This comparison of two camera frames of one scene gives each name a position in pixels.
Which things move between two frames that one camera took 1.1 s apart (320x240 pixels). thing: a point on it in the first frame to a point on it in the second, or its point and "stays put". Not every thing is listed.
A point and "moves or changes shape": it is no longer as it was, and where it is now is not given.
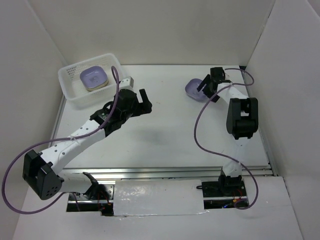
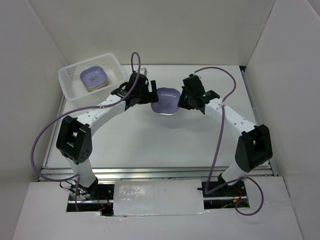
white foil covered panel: x=158 y=197 stays put
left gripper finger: x=144 y=107 to x=153 y=97
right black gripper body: x=210 y=81 to x=190 y=96
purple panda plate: x=191 y=91 moves or changes shape
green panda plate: x=96 y=88 stays put
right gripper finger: x=203 y=83 to x=183 y=102
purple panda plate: x=94 y=76 stays put
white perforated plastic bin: x=89 y=81 stays put
